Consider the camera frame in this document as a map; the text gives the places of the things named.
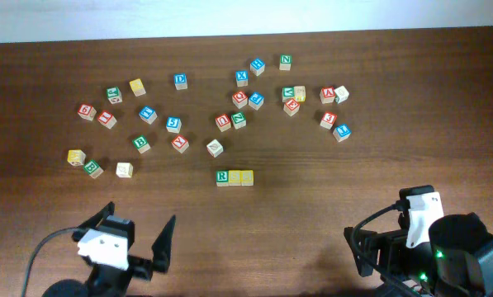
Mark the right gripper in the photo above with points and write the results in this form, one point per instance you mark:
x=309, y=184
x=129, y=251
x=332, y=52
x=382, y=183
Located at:
x=381, y=246

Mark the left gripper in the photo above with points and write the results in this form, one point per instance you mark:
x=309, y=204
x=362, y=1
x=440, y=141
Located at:
x=140, y=265

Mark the green R block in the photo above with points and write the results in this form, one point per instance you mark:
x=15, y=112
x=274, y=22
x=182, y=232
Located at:
x=222, y=178

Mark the yellow S block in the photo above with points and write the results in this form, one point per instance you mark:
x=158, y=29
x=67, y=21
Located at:
x=247, y=177
x=234, y=177

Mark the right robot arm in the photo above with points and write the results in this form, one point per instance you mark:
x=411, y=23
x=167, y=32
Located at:
x=462, y=256

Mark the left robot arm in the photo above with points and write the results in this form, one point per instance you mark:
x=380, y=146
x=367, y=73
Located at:
x=105, y=280

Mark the plain wooden block left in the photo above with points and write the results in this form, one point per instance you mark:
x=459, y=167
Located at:
x=124, y=170

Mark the plain wooden block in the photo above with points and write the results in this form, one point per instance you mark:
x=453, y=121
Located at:
x=124, y=170
x=341, y=94
x=215, y=148

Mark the green B block lower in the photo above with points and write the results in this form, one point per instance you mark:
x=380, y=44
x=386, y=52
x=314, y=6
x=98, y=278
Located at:
x=93, y=169

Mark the green b block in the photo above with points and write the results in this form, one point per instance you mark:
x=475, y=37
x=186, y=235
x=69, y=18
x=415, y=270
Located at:
x=141, y=144
x=93, y=169

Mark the green B block upper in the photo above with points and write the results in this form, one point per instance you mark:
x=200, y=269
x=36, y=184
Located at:
x=141, y=144

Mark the yellow W block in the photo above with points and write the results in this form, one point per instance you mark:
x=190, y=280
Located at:
x=76, y=157

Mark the red Y block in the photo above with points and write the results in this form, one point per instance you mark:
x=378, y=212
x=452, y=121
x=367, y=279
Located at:
x=180, y=143

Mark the blue I block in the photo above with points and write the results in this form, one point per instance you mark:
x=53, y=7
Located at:
x=341, y=132

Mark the blue 5 block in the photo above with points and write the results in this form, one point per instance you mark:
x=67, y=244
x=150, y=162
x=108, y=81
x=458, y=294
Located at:
x=173, y=125

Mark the plain wooden block centre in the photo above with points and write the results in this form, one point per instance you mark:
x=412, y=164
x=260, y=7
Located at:
x=215, y=148

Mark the red I block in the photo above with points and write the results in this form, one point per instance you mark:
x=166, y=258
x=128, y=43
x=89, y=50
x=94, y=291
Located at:
x=107, y=119

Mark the blue T block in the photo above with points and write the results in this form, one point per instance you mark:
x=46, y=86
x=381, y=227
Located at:
x=148, y=115

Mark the red 3 block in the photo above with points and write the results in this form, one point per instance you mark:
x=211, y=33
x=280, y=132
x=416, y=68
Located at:
x=327, y=120

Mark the red 6 block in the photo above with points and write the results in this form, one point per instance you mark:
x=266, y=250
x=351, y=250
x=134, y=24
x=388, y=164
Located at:
x=87, y=112

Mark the green C block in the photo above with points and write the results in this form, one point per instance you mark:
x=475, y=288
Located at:
x=114, y=95

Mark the red U block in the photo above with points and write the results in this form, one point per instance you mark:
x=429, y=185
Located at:
x=223, y=122

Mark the yellow block top left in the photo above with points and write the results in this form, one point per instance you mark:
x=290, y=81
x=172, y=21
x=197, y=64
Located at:
x=137, y=87

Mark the plain wooden block right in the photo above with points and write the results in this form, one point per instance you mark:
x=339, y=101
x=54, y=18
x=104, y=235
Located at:
x=341, y=94

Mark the red E block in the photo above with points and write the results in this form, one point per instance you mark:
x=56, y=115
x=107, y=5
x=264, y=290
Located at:
x=291, y=106

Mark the red A block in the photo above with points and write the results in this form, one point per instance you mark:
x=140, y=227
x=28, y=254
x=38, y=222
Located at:
x=327, y=95

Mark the green Z block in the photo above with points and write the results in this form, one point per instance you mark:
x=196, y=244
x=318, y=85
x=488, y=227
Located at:
x=238, y=120

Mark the yellow edged 8 block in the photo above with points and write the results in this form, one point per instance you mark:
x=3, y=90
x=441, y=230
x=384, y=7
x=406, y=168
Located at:
x=299, y=93

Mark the blue D block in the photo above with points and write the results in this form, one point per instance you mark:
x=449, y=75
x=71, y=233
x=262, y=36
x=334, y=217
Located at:
x=180, y=81

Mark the green V block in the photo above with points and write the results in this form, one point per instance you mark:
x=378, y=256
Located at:
x=287, y=93

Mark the red Q block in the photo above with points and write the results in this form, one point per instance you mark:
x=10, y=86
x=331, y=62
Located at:
x=240, y=99

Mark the blue P block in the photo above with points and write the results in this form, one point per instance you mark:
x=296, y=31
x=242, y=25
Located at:
x=256, y=100

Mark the blue X block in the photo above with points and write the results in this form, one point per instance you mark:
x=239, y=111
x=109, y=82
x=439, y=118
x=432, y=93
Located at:
x=242, y=78

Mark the green N block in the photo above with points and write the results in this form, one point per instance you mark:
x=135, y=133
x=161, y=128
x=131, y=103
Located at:
x=285, y=62

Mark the blue H block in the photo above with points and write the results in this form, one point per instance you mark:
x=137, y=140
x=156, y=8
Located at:
x=257, y=67

